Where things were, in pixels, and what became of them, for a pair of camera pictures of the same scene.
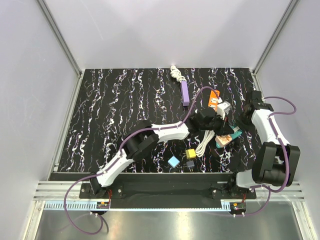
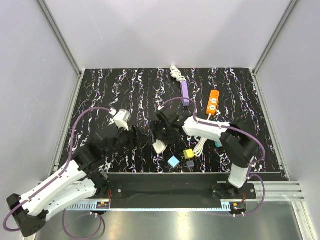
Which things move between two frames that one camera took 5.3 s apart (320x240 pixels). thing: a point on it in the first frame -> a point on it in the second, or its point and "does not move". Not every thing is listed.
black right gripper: (247, 126) -> (155, 126)
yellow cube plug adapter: (190, 153) does not move
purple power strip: (185, 95) does not move
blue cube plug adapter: (173, 161) does not move
